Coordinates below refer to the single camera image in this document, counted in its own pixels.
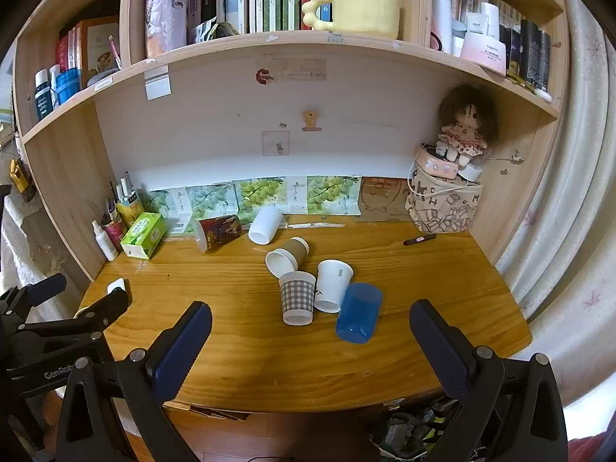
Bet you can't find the pink white jar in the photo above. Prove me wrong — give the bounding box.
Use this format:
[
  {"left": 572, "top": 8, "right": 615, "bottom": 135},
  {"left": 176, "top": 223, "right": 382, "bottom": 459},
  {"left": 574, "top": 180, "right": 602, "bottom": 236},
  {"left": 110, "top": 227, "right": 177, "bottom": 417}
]
[{"left": 459, "top": 32, "right": 508, "bottom": 77}]

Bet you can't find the black bottle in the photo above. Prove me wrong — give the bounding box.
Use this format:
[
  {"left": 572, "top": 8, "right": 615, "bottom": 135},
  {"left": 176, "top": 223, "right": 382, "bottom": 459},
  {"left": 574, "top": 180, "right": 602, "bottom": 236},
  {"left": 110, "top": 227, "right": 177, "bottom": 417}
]
[{"left": 519, "top": 20, "right": 551, "bottom": 88}]

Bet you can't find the yellow ceramic mug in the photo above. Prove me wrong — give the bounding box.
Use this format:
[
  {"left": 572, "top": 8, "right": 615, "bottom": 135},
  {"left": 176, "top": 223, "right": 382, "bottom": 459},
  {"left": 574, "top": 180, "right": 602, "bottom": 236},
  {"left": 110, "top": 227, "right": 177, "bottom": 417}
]
[{"left": 301, "top": 0, "right": 402, "bottom": 40}]

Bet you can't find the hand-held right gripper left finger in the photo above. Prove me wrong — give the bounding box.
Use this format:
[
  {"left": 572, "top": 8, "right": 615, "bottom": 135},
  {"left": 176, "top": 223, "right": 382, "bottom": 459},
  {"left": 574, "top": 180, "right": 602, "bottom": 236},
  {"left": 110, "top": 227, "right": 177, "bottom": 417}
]
[{"left": 55, "top": 301, "right": 213, "bottom": 462}]

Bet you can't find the white cable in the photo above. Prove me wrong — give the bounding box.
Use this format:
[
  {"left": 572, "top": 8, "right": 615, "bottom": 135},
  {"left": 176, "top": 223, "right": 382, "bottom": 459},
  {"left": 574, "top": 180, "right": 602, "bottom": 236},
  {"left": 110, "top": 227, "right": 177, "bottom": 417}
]
[{"left": 407, "top": 156, "right": 450, "bottom": 198}]

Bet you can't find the white shelf label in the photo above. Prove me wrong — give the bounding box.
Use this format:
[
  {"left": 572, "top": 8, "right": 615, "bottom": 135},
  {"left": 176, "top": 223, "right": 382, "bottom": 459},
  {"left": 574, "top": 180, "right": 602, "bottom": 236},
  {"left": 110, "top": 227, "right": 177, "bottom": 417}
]
[{"left": 144, "top": 65, "right": 172, "bottom": 101}]

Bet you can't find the beige printed bag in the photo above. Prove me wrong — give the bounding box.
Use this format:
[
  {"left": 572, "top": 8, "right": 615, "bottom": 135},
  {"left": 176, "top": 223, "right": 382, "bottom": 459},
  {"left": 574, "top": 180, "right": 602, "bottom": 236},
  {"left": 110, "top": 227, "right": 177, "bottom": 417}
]
[{"left": 405, "top": 166, "right": 484, "bottom": 234}]

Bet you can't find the checkered paper cup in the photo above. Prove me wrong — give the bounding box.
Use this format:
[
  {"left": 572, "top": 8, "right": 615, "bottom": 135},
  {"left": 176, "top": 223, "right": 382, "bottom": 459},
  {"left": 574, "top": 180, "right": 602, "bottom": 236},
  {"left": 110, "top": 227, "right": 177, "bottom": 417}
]
[{"left": 279, "top": 271, "right": 317, "bottom": 326}]

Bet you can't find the brown cartoon paper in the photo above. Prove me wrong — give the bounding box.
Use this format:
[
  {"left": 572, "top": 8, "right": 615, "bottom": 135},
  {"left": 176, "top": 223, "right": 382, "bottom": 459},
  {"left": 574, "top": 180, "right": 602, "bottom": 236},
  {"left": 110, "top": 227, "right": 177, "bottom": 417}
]
[{"left": 357, "top": 176, "right": 415, "bottom": 222}]

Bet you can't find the illustrated lilac box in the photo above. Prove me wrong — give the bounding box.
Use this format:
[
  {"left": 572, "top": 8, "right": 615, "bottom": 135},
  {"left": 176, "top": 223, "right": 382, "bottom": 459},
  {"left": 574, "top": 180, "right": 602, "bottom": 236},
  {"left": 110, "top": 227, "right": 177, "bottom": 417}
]
[{"left": 145, "top": 0, "right": 189, "bottom": 59}]

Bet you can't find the tall white bottle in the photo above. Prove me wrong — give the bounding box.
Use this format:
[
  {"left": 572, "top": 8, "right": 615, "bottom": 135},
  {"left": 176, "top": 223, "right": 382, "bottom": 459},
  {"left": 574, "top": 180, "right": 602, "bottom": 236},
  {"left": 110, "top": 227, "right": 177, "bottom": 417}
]
[{"left": 430, "top": 0, "right": 454, "bottom": 54}]

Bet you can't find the white spray bottle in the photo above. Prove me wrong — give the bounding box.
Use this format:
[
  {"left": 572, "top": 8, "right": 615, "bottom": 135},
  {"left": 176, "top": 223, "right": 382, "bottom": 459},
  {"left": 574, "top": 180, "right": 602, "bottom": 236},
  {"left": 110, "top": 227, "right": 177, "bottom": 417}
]
[{"left": 92, "top": 220, "right": 119, "bottom": 261}]

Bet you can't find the brown paper cup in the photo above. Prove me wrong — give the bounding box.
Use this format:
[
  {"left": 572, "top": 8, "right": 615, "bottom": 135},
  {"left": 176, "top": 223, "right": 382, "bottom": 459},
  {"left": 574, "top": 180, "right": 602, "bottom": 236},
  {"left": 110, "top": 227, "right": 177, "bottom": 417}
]
[{"left": 265, "top": 237, "right": 310, "bottom": 279}]

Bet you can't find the dark red printed cup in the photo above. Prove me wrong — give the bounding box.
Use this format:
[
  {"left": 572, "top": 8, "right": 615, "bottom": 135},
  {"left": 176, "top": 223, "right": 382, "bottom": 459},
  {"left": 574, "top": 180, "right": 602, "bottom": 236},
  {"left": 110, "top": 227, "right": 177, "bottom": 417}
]
[{"left": 195, "top": 214, "right": 242, "bottom": 254}]

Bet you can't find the pink spotted box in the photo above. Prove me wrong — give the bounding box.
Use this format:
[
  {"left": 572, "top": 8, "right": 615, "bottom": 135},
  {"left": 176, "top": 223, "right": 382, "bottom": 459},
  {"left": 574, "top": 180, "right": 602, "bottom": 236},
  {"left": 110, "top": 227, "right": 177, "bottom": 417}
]
[{"left": 415, "top": 147, "right": 459, "bottom": 180}]

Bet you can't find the white curtain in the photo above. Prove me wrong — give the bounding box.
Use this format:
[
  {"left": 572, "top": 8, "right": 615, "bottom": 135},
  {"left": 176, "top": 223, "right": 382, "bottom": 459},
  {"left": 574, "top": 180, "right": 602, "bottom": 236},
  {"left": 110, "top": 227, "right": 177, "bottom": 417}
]
[{"left": 491, "top": 0, "right": 616, "bottom": 410}]

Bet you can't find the rag doll with brown hair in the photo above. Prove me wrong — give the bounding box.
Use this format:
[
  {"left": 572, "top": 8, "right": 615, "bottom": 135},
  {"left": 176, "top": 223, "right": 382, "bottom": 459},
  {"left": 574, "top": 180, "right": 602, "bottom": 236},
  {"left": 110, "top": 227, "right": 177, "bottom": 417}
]
[{"left": 435, "top": 83, "right": 499, "bottom": 169}]

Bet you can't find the dark blue bottle white cap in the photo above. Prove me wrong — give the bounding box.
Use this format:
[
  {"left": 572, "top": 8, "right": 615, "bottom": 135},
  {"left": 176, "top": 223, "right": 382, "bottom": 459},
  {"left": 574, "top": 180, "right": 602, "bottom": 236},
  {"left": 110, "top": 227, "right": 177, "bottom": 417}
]
[{"left": 33, "top": 69, "right": 54, "bottom": 123}]

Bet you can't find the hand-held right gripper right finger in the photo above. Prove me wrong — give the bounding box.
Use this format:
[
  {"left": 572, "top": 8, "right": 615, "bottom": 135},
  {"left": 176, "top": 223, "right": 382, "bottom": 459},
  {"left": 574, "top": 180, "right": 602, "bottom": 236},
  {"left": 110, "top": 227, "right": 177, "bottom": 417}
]
[{"left": 409, "top": 299, "right": 569, "bottom": 462}]

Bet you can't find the yellow toy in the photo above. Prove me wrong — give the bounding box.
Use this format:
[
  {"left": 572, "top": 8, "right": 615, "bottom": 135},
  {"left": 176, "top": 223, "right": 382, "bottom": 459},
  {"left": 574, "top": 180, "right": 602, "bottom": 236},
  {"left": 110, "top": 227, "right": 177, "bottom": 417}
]
[{"left": 8, "top": 158, "right": 35, "bottom": 203}]

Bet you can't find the white paper cup green mark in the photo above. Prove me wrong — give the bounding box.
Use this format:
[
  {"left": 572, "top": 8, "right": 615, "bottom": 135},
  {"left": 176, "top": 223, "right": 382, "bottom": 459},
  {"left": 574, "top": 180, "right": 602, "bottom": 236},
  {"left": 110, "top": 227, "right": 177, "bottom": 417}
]
[{"left": 314, "top": 259, "right": 354, "bottom": 314}]

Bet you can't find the white cosmetic box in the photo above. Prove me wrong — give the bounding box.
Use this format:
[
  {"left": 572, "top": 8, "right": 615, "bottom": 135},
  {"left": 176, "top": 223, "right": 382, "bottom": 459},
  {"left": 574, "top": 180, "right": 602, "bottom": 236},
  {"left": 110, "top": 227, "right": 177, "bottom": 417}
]
[{"left": 464, "top": 12, "right": 489, "bottom": 38}]

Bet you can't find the blue jar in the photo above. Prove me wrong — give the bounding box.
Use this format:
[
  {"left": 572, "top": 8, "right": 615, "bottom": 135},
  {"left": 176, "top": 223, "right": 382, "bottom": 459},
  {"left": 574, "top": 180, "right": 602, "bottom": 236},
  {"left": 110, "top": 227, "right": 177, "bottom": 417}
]
[{"left": 55, "top": 67, "right": 82, "bottom": 105}]

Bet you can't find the green tissue box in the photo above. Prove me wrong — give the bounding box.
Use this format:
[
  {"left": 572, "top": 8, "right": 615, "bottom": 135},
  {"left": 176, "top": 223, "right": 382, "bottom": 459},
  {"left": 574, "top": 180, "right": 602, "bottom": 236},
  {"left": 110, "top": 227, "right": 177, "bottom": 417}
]
[{"left": 120, "top": 212, "right": 167, "bottom": 259}]

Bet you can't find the plain white cup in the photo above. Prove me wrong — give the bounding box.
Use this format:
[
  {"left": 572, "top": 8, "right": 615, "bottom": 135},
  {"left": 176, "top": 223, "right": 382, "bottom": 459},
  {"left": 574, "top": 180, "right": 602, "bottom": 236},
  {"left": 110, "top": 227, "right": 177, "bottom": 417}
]
[{"left": 248, "top": 207, "right": 284, "bottom": 245}]

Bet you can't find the blue plastic cup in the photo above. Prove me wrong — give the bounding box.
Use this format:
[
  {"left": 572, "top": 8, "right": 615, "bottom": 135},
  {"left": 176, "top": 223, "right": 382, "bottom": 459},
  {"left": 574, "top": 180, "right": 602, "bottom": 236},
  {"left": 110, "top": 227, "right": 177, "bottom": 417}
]
[{"left": 335, "top": 282, "right": 384, "bottom": 344}]

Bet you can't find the wooden bookshelf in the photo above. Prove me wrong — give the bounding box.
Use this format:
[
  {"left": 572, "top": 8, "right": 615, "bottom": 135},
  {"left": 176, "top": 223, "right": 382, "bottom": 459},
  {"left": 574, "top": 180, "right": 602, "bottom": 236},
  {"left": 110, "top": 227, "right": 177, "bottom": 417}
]
[{"left": 10, "top": 0, "right": 571, "bottom": 284}]

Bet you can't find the red pen holder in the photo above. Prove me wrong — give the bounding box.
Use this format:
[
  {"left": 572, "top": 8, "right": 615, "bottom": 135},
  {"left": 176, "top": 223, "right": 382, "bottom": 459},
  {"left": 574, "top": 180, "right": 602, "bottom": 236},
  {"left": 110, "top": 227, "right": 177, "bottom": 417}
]
[{"left": 101, "top": 216, "right": 128, "bottom": 253}]

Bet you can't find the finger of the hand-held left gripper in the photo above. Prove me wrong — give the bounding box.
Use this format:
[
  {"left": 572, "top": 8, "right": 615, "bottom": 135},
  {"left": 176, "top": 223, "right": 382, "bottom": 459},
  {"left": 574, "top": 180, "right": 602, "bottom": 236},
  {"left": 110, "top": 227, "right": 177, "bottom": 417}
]
[
  {"left": 0, "top": 273, "right": 67, "bottom": 319},
  {"left": 18, "top": 289, "right": 131, "bottom": 353}
]

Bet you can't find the orange illustrated book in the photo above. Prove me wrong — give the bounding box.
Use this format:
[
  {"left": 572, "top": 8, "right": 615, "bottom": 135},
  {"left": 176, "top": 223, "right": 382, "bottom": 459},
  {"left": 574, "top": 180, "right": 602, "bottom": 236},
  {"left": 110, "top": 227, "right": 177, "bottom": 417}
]
[{"left": 77, "top": 16, "right": 121, "bottom": 88}]

